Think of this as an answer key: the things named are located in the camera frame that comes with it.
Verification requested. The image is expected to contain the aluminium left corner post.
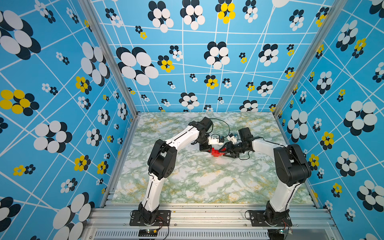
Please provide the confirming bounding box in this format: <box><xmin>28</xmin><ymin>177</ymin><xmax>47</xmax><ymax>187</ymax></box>
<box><xmin>79</xmin><ymin>0</ymin><xmax>139</xmax><ymax>119</ymax></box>

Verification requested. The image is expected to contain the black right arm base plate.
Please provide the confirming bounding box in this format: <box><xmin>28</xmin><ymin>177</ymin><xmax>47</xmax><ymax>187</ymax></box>
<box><xmin>245</xmin><ymin>210</ymin><xmax>293</xmax><ymax>228</ymax></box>

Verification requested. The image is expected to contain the controller board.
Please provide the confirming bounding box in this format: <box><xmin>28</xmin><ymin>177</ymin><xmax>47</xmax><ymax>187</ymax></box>
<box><xmin>268</xmin><ymin>230</ymin><xmax>290</xmax><ymax>240</ymax></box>
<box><xmin>138</xmin><ymin>229</ymin><xmax>159</xmax><ymax>239</ymax></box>

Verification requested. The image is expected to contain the long red lego brick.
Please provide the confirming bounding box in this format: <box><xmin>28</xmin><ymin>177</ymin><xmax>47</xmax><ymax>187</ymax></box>
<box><xmin>210</xmin><ymin>148</ymin><xmax>225</xmax><ymax>157</ymax></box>

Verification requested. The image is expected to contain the right controller board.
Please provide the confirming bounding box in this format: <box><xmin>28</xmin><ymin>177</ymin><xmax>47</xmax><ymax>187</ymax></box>
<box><xmin>268</xmin><ymin>230</ymin><xmax>290</xmax><ymax>240</ymax></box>

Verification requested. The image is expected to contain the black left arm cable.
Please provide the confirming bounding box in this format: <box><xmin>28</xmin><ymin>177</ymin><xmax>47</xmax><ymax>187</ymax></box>
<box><xmin>209</xmin><ymin>117</ymin><xmax>231</xmax><ymax>139</ymax></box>

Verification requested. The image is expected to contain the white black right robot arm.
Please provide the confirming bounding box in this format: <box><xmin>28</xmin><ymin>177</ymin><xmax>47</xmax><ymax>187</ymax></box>
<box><xmin>219</xmin><ymin>128</ymin><xmax>311</xmax><ymax>226</ymax></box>

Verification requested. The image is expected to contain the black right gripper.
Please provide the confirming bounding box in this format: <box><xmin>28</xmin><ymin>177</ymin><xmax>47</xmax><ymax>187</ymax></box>
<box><xmin>218</xmin><ymin>141</ymin><xmax>248</xmax><ymax>158</ymax></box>

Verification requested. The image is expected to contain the left controller board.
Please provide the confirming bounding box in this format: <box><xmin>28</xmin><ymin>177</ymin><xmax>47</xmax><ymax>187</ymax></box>
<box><xmin>138</xmin><ymin>229</ymin><xmax>159</xmax><ymax>239</ymax></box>

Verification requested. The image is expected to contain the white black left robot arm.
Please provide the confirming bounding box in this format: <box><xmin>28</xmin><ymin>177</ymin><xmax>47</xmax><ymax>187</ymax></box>
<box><xmin>138</xmin><ymin>117</ymin><xmax>213</xmax><ymax>225</ymax></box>

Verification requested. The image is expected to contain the aluminium corner post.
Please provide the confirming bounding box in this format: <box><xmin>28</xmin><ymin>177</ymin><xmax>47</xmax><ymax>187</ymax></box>
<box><xmin>79</xmin><ymin>0</ymin><xmax>139</xmax><ymax>119</ymax></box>
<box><xmin>274</xmin><ymin>0</ymin><xmax>348</xmax><ymax>119</ymax></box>

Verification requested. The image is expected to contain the aluminium right corner post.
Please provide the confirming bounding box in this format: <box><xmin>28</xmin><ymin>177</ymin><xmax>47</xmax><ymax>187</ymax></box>
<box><xmin>274</xmin><ymin>0</ymin><xmax>348</xmax><ymax>119</ymax></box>

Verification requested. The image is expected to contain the aluminium left table rail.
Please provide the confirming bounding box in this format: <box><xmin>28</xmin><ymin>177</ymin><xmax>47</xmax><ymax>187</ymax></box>
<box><xmin>100</xmin><ymin>113</ymin><xmax>141</xmax><ymax>208</ymax></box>

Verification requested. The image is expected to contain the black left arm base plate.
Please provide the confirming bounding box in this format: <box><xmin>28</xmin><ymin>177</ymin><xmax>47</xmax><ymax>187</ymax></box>
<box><xmin>129</xmin><ymin>210</ymin><xmax>172</xmax><ymax>227</ymax></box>

